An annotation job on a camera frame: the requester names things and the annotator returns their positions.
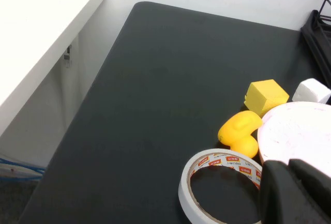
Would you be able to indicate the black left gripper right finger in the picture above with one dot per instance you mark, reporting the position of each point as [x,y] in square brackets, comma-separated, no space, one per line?
[318,190]

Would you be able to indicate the white double-sided tape roll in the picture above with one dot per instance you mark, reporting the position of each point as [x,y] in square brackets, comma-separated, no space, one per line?
[184,193]

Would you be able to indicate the white foam cube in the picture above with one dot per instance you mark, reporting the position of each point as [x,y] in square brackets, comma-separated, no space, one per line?
[310,90]

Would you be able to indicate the small metal bracket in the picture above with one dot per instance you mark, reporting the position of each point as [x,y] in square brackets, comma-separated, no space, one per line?
[67,57]

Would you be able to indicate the yellow foam cube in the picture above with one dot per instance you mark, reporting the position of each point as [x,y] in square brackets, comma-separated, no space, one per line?
[263,97]

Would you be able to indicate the white side panel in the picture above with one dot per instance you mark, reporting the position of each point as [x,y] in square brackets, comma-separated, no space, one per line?
[31,27]

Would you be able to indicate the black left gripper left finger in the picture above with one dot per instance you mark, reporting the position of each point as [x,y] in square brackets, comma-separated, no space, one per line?
[279,198]

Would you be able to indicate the pale pink round plate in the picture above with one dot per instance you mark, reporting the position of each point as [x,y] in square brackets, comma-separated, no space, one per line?
[297,131]

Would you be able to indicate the yellow rubber duck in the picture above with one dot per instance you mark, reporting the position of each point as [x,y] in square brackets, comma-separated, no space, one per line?
[238,131]

